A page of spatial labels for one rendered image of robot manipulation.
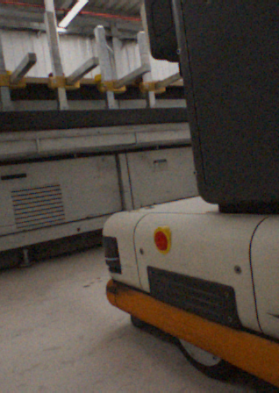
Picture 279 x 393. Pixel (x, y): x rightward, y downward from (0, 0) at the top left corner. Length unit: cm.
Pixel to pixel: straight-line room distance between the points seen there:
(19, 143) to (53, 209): 43
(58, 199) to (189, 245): 136
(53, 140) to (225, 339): 128
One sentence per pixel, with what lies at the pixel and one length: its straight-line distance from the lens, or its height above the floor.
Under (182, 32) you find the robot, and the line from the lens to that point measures 65.
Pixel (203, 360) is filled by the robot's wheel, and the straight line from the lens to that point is 69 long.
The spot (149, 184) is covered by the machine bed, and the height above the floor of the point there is 29.
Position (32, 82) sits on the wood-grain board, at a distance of 187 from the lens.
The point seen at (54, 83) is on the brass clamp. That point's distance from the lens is 171.
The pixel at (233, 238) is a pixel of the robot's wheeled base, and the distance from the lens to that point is 54.
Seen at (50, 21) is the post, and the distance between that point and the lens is 182.
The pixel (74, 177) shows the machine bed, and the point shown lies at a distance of 194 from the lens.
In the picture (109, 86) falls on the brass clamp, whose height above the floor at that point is 81.
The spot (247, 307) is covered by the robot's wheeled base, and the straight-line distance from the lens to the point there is 55.
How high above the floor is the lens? 37
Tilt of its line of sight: 3 degrees down
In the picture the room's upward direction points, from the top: 8 degrees counter-clockwise
